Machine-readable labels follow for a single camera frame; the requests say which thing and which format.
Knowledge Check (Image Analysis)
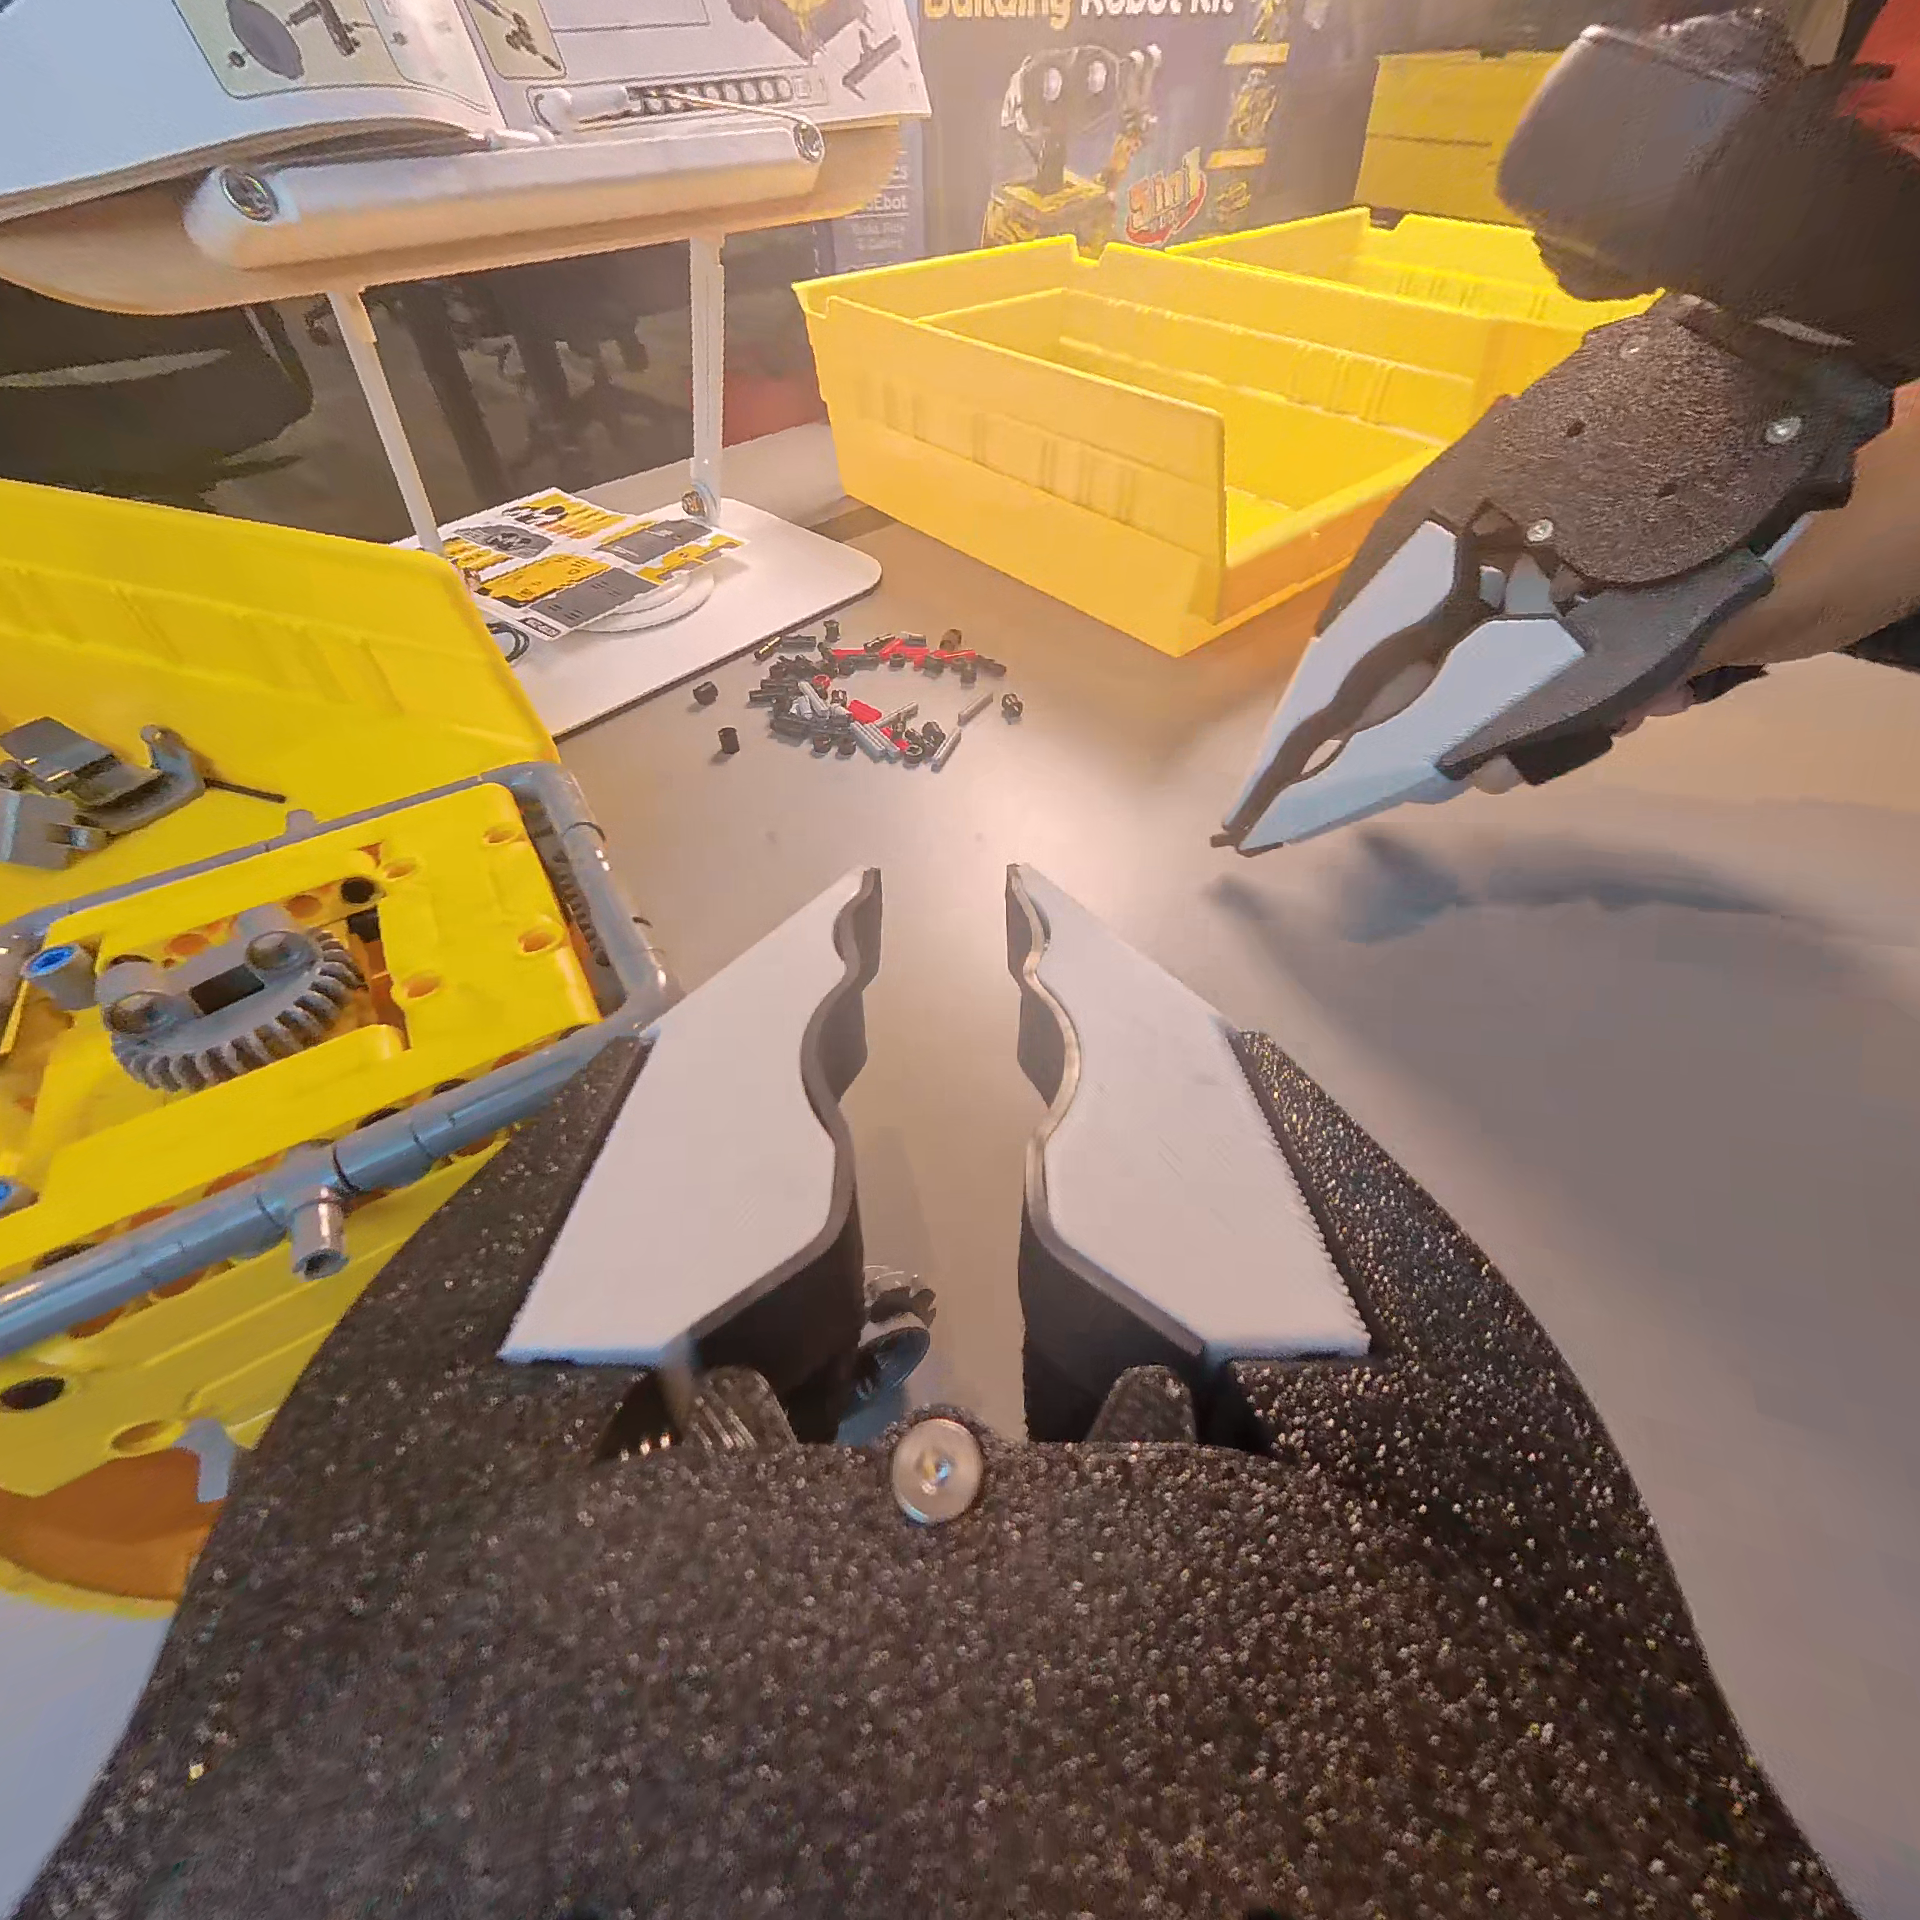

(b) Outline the pile of small brick pieces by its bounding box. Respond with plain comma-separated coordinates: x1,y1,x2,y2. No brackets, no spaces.
691,622,1022,778

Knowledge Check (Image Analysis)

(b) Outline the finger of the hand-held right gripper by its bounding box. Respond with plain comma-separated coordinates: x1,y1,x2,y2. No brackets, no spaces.
1236,616,1594,857
1214,517,1578,850

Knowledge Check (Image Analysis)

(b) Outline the beige stand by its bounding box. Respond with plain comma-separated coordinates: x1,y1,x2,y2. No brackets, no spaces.
0,122,907,558

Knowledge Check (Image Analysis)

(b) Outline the building instruction booklet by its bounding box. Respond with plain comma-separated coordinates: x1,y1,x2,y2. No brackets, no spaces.
437,490,746,634

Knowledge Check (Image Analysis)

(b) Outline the open instruction booklet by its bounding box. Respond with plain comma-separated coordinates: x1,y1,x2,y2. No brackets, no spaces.
0,0,933,217

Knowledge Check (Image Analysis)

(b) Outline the grey brick piece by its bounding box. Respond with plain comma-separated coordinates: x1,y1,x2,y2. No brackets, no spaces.
0,716,206,873

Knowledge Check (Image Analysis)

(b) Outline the grey desk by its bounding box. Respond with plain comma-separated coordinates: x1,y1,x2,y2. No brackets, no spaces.
0,421,1920,1920

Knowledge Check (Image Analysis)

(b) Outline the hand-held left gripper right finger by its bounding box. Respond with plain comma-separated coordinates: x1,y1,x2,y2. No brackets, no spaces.
1006,865,1373,1413

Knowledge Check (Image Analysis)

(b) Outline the yellow plastic bin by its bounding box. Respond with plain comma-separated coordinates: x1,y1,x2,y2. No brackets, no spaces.
0,480,568,902
796,235,1644,657
1187,206,1658,338
1358,45,1584,227

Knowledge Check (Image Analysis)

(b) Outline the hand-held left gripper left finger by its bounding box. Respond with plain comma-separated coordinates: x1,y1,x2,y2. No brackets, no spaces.
505,868,888,1413

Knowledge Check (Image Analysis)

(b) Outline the yellow toy brick vehicle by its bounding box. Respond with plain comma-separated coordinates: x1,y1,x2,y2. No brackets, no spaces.
0,758,684,1614

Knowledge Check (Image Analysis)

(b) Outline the person's right hand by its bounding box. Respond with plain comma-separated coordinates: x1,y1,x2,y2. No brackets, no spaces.
1725,392,1920,676

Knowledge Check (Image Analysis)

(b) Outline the dark printed cardboard box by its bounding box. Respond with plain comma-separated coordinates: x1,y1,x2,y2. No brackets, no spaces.
916,0,1382,257

